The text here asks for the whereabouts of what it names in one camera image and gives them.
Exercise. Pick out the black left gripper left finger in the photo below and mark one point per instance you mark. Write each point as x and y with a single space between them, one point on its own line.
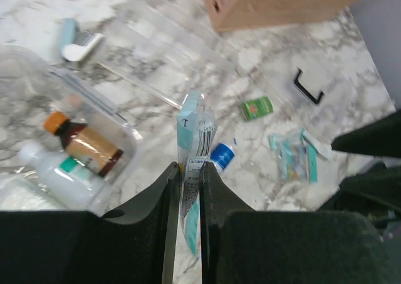
133 243

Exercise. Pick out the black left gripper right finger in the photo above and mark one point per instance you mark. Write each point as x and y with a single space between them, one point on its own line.
243 245

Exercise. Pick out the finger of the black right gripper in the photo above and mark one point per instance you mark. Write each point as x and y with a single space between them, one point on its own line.
380 138

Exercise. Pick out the clear bandage packet teal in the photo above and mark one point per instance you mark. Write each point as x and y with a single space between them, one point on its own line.
297 155

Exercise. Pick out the white bottle green label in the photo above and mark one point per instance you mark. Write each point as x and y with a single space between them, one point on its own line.
69 181

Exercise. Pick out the brown bottle orange cap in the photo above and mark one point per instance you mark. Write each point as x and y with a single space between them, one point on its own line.
84 143

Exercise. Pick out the teal clear swab packet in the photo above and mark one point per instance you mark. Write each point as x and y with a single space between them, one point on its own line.
196 129

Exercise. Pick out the white blue gauze packet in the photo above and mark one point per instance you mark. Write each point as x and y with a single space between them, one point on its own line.
18 194

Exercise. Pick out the green medicine box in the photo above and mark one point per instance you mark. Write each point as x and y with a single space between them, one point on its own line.
256 108

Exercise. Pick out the clear plastic kit lid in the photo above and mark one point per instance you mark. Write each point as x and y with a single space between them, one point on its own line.
310 90

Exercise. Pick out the clear plastic kit box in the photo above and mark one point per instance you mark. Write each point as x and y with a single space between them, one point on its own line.
31 90

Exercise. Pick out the peach plastic organizer basket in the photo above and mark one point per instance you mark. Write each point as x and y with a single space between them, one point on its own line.
229 15

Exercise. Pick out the white blue nail clipper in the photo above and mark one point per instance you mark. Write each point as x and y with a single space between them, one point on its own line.
75 45

